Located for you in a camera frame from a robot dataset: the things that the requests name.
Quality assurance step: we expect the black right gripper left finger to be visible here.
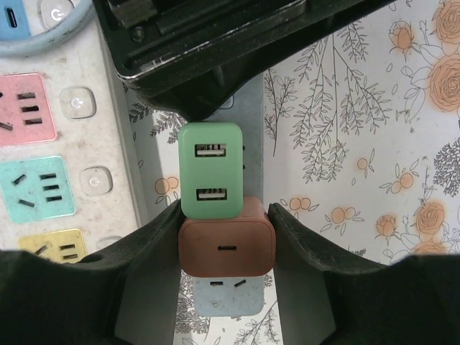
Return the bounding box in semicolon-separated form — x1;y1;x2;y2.
0;201;185;345

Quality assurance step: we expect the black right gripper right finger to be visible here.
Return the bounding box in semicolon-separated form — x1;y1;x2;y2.
267;203;460;345

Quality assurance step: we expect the green charger plug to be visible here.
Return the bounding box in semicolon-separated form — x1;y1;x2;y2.
178;121;246;219

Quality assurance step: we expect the white multi-colour socket power strip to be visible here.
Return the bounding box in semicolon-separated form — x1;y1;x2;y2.
0;0;150;267

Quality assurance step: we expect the brown charger plug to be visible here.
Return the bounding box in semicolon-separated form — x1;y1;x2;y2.
178;195;277;278

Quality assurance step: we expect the light blue power cable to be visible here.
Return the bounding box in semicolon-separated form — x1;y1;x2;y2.
0;0;95;58

